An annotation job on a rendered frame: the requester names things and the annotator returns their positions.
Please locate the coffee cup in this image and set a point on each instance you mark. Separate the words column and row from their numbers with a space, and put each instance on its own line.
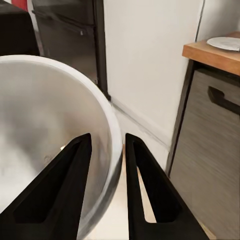
column 44, row 105

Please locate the cabinet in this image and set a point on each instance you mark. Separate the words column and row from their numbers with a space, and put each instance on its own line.
column 192, row 66
column 74, row 43

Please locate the dishwasher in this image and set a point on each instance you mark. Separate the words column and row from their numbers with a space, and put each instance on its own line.
column 206, row 166

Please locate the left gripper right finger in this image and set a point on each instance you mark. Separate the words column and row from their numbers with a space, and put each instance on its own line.
column 174, row 219

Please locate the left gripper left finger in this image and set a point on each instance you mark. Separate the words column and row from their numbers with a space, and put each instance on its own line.
column 50, row 207

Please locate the oven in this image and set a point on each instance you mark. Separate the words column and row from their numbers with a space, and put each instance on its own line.
column 83, row 11

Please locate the fridge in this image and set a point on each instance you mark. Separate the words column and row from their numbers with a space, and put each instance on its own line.
column 146, row 72

